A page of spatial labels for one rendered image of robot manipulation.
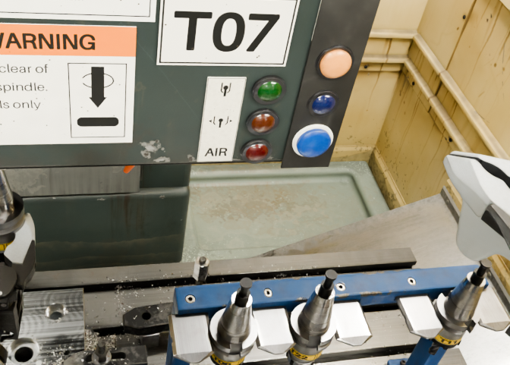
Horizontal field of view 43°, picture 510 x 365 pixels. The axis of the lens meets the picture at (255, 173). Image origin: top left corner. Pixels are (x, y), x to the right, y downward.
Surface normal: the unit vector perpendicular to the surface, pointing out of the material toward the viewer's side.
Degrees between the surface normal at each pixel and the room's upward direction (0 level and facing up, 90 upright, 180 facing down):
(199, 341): 0
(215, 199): 0
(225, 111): 90
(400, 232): 24
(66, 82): 90
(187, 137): 90
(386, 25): 90
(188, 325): 0
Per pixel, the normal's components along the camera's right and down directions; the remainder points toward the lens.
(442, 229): -0.26, -0.65
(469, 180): -0.55, -0.60
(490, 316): 0.15, -0.73
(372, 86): 0.21, 0.69
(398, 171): -0.97, 0.03
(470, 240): -0.77, 0.34
